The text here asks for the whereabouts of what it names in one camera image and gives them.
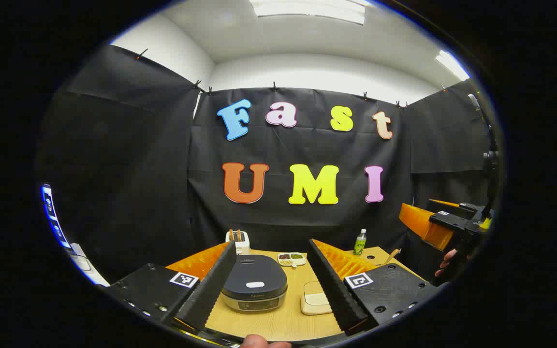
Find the dark grey rice cooker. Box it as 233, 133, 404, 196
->
220, 255, 289, 312

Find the white toaster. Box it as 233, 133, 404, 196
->
225, 230, 251, 255

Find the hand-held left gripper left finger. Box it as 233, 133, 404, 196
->
97, 241, 238, 332

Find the white divided bean dish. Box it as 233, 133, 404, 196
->
277, 252, 307, 268

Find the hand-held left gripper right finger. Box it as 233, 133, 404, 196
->
307, 239, 441, 336

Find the clear plastic rice container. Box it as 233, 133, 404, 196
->
300, 281, 334, 316

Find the ceiling light panel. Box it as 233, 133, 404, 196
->
436, 50, 470, 81
249, 0, 373, 25

